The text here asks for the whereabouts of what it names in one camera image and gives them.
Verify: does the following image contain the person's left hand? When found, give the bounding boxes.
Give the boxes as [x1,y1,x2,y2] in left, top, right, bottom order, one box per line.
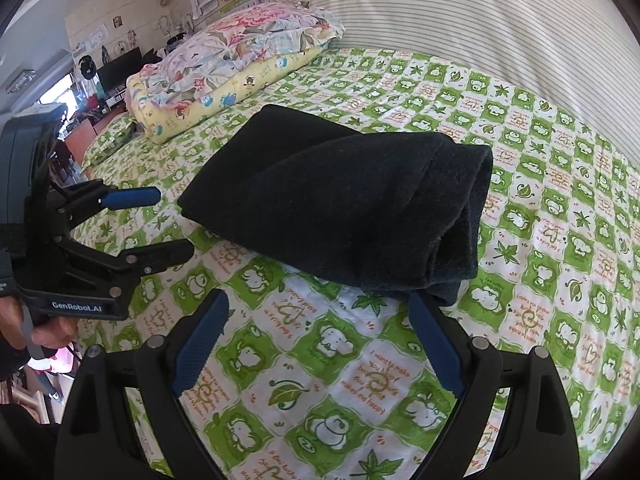
[0,296,80,362]

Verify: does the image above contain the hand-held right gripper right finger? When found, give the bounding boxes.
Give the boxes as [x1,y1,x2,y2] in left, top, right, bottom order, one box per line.
[407,292,581,480]

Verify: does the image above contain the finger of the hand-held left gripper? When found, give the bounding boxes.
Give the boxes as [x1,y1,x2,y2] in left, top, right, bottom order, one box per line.
[50,179,163,213]
[62,238,196,287]

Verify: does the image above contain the green printed pillow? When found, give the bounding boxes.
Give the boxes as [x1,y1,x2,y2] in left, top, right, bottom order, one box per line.
[79,112,139,172]

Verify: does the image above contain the black computer monitor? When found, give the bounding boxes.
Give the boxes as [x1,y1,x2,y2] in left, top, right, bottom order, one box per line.
[95,47,144,92]

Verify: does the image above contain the yellow cartoon pillow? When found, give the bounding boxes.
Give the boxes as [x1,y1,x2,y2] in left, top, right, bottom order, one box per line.
[124,44,332,147]

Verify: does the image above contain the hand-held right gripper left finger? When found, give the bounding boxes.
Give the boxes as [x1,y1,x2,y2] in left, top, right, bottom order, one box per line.
[52,289,232,480]

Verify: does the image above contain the white striped headboard cushion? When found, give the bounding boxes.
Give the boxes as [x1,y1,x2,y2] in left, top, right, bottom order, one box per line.
[265,0,640,173]

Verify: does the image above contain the green printed bed sheet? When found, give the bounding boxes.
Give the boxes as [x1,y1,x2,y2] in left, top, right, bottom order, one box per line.
[65,46,640,480]

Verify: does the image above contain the floral folded quilt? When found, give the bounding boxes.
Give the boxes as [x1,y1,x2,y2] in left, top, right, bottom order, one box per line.
[139,1,347,111]

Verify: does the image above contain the dark navy pants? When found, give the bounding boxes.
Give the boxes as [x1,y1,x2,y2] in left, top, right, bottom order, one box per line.
[177,104,496,309]

